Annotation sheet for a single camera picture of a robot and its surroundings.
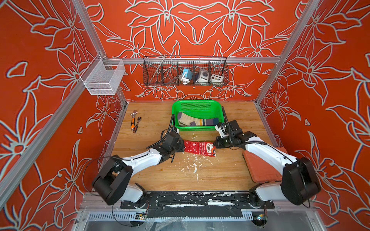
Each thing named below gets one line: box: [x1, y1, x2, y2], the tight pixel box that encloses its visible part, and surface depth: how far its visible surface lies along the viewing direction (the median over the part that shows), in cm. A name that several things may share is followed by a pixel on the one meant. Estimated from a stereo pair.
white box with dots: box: [211, 73, 224, 83], surface depth 96 cm
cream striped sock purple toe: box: [177, 112, 220, 127], surface depth 103 cm
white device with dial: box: [195, 69, 210, 83], surface depth 93 cm
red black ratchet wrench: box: [133, 116, 142, 134], surface depth 106 cm
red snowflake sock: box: [183, 139, 217, 157], surface depth 90 cm
